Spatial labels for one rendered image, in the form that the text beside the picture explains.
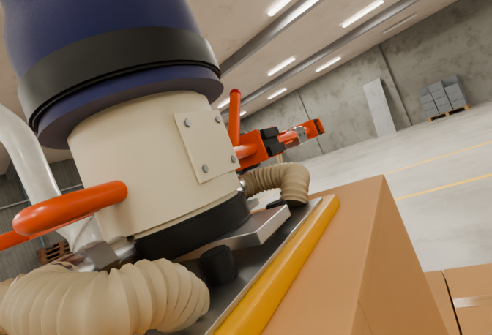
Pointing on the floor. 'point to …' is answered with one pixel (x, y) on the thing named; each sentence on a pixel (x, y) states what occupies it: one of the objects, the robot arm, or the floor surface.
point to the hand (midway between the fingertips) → (254, 148)
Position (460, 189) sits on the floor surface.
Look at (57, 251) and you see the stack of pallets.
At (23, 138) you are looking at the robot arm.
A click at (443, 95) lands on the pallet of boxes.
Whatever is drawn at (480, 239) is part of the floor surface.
